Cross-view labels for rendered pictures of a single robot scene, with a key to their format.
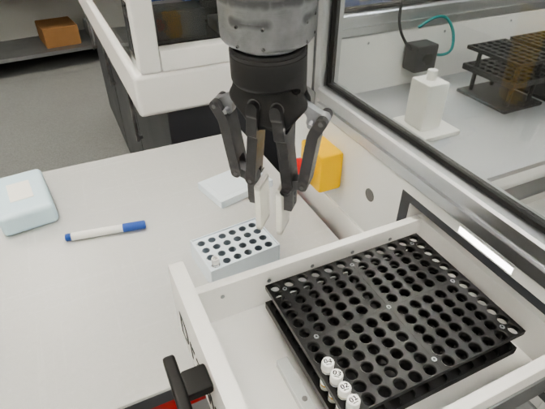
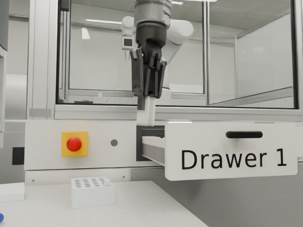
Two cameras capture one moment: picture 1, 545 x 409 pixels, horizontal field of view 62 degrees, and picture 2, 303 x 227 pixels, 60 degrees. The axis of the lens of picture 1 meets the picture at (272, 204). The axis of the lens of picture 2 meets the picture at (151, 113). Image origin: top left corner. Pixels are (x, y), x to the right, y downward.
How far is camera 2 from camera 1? 0.78 m
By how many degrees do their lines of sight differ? 83
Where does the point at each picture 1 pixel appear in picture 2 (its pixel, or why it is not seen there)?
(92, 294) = not seen: outside the picture
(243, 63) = (162, 29)
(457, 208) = (166, 115)
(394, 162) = (129, 115)
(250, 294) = not seen: hidden behind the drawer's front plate
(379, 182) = (120, 131)
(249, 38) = (166, 19)
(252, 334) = not seen: hidden behind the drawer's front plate
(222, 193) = (13, 191)
